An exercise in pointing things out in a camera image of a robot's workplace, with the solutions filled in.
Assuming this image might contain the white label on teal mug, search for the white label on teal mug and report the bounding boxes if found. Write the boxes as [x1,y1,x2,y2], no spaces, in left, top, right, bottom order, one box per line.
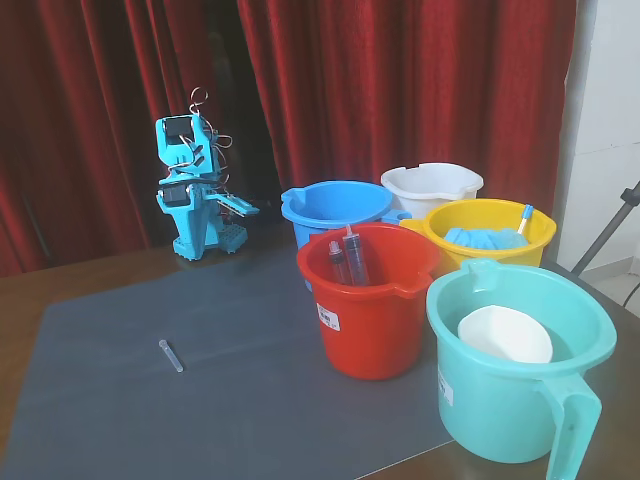
[436,368,457,407]

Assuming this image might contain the red curtain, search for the red curtain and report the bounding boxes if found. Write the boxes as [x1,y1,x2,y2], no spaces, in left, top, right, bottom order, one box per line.
[236,0,585,204]
[0,0,236,279]

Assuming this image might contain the cyan gripper body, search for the cyan gripper body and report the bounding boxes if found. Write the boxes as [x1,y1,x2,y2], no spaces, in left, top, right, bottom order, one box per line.
[156,181,217,217]

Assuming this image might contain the small clear syringe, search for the small clear syringe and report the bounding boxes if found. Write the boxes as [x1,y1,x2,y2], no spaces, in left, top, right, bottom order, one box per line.
[327,240,352,286]

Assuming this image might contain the white label on red bucket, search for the white label on red bucket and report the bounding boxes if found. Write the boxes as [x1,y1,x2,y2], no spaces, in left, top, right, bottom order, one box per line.
[316,302,343,332]

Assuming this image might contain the yellow plastic bucket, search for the yellow plastic bucket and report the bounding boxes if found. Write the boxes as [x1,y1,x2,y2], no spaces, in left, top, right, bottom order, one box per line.
[399,198,558,279]

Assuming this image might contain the grey table mat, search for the grey table mat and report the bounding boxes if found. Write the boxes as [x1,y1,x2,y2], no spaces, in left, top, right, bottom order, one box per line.
[0,249,457,480]

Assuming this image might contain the white plastic bucket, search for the white plastic bucket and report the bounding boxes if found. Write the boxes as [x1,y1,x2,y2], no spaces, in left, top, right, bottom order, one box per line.
[380,161,486,221]

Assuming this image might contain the large clear syringe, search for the large clear syringe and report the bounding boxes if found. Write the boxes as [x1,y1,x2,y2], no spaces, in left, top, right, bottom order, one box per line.
[342,224,371,288]

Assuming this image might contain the cyan wrist camera mount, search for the cyan wrist camera mount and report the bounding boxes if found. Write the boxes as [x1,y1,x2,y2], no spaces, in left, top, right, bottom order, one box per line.
[214,192,262,219]

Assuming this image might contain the blue sponges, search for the blue sponges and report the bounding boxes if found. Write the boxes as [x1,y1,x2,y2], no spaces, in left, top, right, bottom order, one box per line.
[443,226,532,251]

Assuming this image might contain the red plastic bucket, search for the red plastic bucket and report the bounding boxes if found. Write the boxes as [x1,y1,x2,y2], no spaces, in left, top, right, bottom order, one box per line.
[296,222,443,382]

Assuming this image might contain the cyan gripper finger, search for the cyan gripper finger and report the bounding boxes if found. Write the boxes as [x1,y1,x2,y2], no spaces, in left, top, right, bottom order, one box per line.
[171,211,199,249]
[195,201,222,249]

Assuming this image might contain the thin robot wire bundle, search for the thin robot wire bundle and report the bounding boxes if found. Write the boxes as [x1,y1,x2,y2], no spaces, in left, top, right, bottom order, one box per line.
[169,86,235,201]

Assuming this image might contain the blue plastic bucket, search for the blue plastic bucket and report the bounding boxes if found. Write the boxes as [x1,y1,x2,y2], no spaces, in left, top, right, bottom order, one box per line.
[279,180,414,294]

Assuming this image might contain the clear plastic test tube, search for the clear plastic test tube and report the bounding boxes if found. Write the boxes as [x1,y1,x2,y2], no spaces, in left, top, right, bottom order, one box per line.
[158,338,185,374]

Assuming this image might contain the teal plastic mug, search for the teal plastic mug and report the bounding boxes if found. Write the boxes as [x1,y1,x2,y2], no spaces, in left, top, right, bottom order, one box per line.
[425,258,619,480]

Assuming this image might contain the tripod leg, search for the tripod leg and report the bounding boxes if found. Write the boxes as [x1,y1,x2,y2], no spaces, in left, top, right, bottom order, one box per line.
[570,180,640,277]

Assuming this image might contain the white bowl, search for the white bowl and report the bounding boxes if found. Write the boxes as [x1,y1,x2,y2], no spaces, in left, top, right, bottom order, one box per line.
[456,304,555,365]

